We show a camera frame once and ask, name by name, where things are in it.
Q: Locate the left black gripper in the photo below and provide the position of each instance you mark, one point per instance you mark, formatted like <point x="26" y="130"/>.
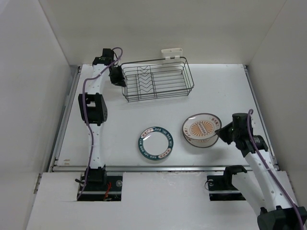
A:
<point x="120" y="80"/>

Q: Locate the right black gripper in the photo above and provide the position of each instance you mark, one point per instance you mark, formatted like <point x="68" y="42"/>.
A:
<point x="221" y="132"/>

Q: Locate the orange sunburst plate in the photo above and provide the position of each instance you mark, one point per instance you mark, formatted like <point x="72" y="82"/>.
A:
<point x="201" y="126"/>

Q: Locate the metal wire dish rack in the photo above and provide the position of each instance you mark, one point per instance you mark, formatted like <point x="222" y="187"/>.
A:
<point x="156" y="79"/>

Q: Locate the white plate with flower outline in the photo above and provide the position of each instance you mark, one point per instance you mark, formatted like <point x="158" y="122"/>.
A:
<point x="205" y="143"/>

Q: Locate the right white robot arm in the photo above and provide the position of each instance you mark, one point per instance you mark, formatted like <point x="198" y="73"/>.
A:
<point x="274" y="208"/>

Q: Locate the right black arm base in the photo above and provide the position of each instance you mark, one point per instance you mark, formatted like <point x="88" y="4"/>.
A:
<point x="219" y="190"/>

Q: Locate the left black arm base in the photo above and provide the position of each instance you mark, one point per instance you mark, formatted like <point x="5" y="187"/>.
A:
<point x="109" y="192"/>

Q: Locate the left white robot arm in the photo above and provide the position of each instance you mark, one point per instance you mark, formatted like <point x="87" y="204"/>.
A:
<point x="94" y="111"/>

